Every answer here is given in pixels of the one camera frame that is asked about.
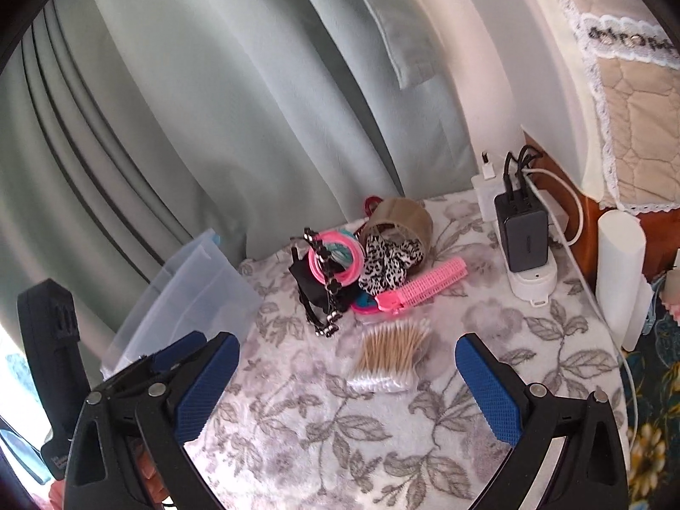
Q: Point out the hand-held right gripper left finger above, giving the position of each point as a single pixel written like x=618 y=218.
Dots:
x=207 y=388

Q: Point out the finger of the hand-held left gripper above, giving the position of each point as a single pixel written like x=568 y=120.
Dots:
x=178 y=348

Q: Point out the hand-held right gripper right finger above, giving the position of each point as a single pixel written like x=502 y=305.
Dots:
x=489 y=393

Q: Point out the clear plastic storage box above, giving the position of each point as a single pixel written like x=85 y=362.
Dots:
x=202 y=287

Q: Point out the pink hair roller clip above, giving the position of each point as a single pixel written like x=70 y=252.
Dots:
x=425 y=284

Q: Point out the leopard print scrunchie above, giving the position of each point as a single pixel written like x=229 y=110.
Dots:
x=385 y=268

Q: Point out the brown tape roll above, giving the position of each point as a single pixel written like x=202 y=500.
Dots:
x=409 y=218

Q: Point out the floral cloth covered desktop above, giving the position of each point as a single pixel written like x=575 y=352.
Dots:
x=319 y=425

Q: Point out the cotton swab pack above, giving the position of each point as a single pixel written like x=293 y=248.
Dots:
x=393 y=350

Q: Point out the white power strip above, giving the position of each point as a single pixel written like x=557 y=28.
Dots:
x=534 y=284

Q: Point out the black beaded headband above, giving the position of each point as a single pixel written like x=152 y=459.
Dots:
x=332 y=324

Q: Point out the round pink rimmed mirror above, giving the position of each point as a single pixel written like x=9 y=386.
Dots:
x=364 y=305

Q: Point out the black multi-port charger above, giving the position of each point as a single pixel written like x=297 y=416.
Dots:
x=523 y=234

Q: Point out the dark floral bedding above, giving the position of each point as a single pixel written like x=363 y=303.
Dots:
x=653 y=435

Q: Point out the white cylinder roll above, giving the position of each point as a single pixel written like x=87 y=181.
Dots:
x=619 y=276

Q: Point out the brown wooden panel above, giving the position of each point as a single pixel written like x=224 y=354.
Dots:
x=584 y=234

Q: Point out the white plug adapter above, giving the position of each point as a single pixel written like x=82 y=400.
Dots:
x=486 y=196

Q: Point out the red claw hair clip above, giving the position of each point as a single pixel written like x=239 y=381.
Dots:
x=372 y=204

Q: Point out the grey-green curtain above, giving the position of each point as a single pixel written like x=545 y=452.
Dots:
x=212 y=117

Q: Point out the beige quilted lace cover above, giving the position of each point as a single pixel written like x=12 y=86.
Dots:
x=637 y=106

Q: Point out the pale green hemmed fabric panel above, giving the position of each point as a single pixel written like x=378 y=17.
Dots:
x=398 y=21

